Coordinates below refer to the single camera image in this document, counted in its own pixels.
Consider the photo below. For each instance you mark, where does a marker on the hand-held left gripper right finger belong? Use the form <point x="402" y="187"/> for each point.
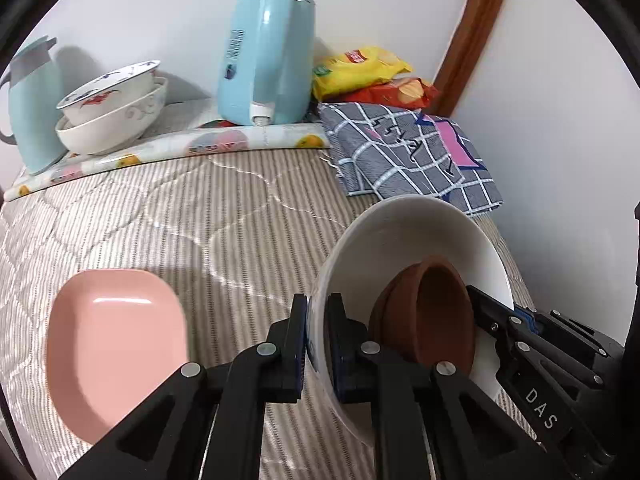
<point x="336" y="370"/>

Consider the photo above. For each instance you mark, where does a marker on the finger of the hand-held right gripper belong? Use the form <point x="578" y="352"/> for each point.
<point x="575" y="335"/>
<point x="492" y="312"/>

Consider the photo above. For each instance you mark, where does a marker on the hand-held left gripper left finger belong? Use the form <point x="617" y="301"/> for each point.
<point x="299" y="340"/>

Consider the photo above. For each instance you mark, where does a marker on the small brown bowl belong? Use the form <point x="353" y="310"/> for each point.
<point x="440" y="320"/>
<point x="380" y="315"/>

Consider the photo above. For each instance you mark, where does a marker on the small white bowl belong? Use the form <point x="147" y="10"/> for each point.
<point x="400" y="230"/>

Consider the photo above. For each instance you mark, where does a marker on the pink square plate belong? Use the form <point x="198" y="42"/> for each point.
<point x="115" y="340"/>

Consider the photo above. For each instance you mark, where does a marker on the striped quilt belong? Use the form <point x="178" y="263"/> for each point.
<point x="225" y="220"/>

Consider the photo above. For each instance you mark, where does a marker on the grey checked cloth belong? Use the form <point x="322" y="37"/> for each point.
<point x="400" y="160"/>

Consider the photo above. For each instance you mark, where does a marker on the fruit printed mat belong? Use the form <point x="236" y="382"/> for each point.
<point x="215" y="142"/>

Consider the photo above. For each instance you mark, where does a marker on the red snack bag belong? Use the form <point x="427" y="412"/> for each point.
<point x="400" y="92"/>

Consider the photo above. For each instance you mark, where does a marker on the yellow snack bag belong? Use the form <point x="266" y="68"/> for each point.
<point x="350" y="77"/>

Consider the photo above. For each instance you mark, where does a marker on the large white bowl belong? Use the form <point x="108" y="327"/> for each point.
<point x="110" y="132"/>

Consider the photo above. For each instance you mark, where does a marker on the light blue tissue box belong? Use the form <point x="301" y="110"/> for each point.
<point x="260" y="60"/>

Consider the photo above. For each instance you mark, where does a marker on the blue red patterned bowl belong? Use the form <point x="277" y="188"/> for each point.
<point x="110" y="100"/>

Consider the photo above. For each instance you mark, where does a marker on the light blue thermos jug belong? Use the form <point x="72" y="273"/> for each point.
<point x="35" y="110"/>

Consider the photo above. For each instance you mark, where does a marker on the wooden door frame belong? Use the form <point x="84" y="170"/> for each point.
<point x="475" y="35"/>

